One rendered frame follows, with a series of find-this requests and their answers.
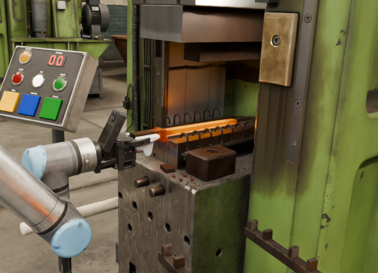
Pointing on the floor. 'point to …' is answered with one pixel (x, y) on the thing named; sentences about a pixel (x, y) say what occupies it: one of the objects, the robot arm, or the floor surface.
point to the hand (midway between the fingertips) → (154, 133)
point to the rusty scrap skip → (121, 40)
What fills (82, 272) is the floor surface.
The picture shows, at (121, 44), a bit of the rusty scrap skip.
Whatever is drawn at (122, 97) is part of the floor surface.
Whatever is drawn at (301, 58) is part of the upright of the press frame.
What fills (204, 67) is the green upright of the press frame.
